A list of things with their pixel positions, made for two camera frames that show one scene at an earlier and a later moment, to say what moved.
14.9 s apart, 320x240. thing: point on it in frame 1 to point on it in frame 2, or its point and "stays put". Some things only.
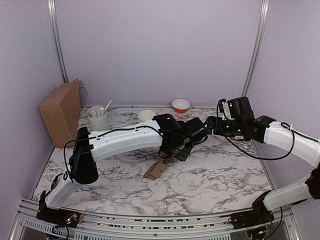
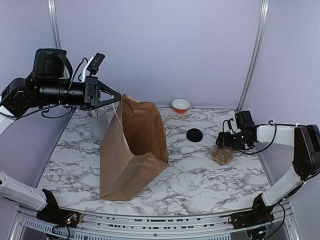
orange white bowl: (180, 105) stays put
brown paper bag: (61, 111) to (134, 146)
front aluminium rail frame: (27, 226) stays put
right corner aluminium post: (261, 32) stays put
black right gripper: (217, 131) to (227, 143)
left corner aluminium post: (58, 40) stays put
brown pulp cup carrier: (155, 171) to (221, 155)
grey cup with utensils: (98, 118) stays put
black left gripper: (183, 157) to (92, 91)
